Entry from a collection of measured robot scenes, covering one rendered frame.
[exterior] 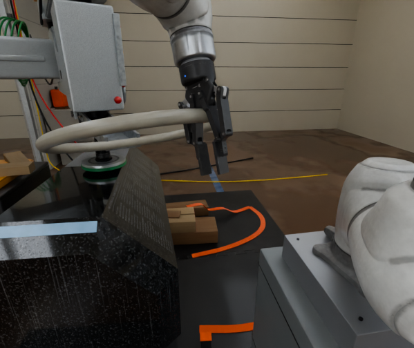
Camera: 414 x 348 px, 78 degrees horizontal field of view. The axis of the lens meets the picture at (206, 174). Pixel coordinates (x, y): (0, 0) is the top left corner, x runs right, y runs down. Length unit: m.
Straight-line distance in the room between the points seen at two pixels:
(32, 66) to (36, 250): 1.19
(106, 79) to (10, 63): 0.75
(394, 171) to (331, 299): 0.29
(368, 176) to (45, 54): 1.76
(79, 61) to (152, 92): 5.02
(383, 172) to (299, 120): 6.53
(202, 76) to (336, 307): 0.55
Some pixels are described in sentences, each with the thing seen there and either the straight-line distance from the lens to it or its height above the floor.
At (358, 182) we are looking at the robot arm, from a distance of 0.63.
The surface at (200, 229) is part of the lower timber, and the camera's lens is 2.18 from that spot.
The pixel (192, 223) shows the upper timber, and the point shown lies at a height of 0.21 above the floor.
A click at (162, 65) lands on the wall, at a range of 6.22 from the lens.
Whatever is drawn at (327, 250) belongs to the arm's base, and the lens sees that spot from 0.76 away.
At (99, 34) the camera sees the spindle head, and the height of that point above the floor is 1.48.
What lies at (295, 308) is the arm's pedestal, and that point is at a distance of 0.73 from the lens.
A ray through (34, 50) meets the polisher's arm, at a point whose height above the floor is 1.46.
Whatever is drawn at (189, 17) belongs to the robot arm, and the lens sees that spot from 0.57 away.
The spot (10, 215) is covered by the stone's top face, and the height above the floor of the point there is 0.87.
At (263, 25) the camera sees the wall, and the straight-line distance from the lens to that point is 6.66.
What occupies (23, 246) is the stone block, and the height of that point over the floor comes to 0.81.
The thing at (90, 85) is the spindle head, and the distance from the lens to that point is 1.26.
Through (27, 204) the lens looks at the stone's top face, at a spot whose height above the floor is 0.87.
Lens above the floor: 1.32
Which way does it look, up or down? 21 degrees down
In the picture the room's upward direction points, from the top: straight up
